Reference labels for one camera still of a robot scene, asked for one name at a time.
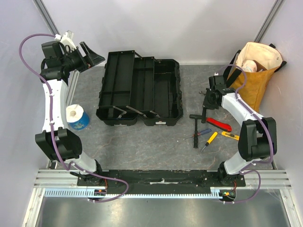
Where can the red handled screwdriver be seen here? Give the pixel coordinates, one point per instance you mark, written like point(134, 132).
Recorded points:
point(203, 132)

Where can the red handled pliers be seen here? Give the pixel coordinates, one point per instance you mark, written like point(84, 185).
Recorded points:
point(219, 125)

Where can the blue cable duct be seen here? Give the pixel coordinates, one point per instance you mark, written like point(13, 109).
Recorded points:
point(96, 194)

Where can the yellow canvas tote bag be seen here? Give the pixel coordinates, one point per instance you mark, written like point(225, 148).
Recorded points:
point(268, 61)

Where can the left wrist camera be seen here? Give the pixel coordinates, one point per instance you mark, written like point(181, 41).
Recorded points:
point(67, 40)

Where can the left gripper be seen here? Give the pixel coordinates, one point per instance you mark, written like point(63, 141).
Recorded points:
point(90, 59)

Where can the yellow utility knife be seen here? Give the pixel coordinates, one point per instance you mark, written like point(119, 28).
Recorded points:
point(229, 135)

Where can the hammer with metal shaft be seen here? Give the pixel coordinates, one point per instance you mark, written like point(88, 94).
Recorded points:
point(203, 120)

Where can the blue tape roll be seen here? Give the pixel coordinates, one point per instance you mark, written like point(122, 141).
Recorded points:
point(76, 117)

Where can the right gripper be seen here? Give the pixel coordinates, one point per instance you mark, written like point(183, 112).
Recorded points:
point(204, 104)

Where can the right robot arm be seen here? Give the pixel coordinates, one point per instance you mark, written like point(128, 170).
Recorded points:
point(257, 139)

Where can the aluminium frame rail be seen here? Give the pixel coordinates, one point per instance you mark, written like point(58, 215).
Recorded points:
point(266, 179)

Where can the yellow handled screwdriver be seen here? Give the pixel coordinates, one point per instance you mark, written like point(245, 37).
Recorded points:
point(213, 136)

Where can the black plastic toolbox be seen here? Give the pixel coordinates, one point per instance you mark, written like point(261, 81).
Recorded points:
point(136, 87)

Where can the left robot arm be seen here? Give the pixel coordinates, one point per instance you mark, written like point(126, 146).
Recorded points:
point(56, 140)

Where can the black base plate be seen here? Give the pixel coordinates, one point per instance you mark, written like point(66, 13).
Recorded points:
point(162, 181)

